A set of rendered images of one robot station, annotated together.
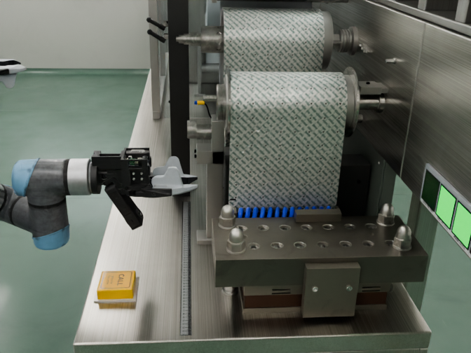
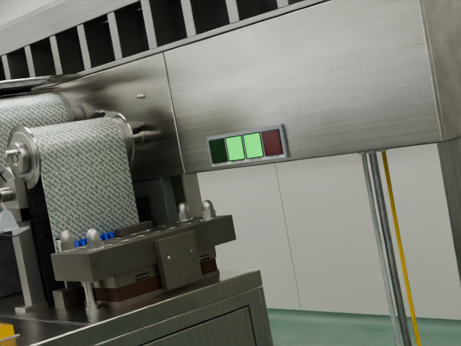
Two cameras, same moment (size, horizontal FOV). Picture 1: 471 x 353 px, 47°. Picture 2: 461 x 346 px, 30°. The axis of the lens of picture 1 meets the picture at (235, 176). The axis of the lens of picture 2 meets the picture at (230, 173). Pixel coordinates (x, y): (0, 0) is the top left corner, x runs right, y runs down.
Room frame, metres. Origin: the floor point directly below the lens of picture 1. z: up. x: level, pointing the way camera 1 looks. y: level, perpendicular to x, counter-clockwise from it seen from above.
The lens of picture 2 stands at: (-0.77, 0.80, 1.23)
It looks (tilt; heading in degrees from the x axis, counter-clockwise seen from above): 3 degrees down; 324
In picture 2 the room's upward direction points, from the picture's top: 10 degrees counter-clockwise
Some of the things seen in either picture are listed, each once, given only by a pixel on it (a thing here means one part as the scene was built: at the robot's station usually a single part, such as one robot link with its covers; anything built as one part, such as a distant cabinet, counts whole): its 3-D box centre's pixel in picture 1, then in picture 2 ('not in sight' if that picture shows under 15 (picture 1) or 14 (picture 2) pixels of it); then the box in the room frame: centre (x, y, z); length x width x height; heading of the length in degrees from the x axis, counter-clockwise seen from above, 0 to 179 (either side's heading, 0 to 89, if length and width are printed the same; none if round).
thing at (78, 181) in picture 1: (83, 176); not in sight; (1.01, 0.31, 1.11); 0.08 x 0.05 x 0.08; 5
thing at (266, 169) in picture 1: (284, 173); (92, 204); (1.05, -0.10, 1.11); 0.23 x 0.01 x 0.18; 95
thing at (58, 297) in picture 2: not in sight; (110, 283); (1.05, -0.11, 0.92); 0.28 x 0.04 x 0.04; 95
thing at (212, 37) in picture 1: (213, 39); not in sight; (1.35, 0.06, 1.34); 0.06 x 0.06 x 0.06; 5
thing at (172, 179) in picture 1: (174, 179); (9, 223); (1.00, 0.12, 1.11); 0.09 x 0.03 x 0.06; 86
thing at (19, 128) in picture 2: (227, 101); (23, 156); (1.10, 0.02, 1.25); 0.15 x 0.01 x 0.15; 5
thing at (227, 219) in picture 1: (227, 215); (66, 240); (0.97, 0.01, 1.05); 0.04 x 0.04 x 0.04
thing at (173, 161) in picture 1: (174, 169); not in sight; (1.06, 0.13, 1.11); 0.09 x 0.03 x 0.06; 104
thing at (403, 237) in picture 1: (403, 235); (208, 209); (0.91, -0.32, 1.05); 0.04 x 0.04 x 0.04
